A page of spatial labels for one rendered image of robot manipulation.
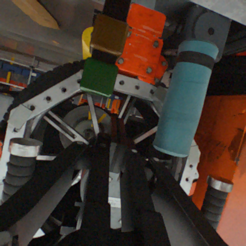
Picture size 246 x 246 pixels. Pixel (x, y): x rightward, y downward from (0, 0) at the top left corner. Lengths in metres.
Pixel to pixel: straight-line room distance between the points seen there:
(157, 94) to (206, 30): 0.35
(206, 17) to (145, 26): 0.31
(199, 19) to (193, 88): 0.39
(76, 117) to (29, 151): 0.82
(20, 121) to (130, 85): 0.29
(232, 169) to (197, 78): 0.35
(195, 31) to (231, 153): 0.43
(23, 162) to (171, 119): 0.29
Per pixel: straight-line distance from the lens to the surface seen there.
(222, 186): 0.38
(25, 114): 0.51
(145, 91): 0.51
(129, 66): 0.50
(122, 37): 0.23
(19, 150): 0.28
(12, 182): 0.30
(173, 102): 0.42
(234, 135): 0.69
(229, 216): 0.73
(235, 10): 0.43
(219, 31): 0.81
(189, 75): 0.43
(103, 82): 0.22
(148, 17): 0.55
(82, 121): 1.08
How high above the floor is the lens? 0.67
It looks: 4 degrees up
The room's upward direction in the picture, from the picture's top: 166 degrees counter-clockwise
